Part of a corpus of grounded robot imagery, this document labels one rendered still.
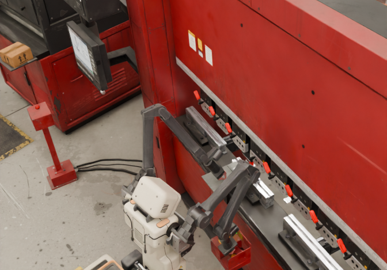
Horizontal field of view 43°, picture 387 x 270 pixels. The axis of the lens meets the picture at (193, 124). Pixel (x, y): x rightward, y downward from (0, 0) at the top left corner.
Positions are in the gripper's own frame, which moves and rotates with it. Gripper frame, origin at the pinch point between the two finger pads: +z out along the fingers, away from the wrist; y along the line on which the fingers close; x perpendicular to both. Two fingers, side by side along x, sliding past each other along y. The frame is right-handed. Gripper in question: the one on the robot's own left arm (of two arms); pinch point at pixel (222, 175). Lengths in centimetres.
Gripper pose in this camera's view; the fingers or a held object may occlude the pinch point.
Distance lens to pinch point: 304.5
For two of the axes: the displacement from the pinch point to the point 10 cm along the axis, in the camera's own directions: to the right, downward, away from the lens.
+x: -7.3, 6.8, 0.3
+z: 5.0, 4.9, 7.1
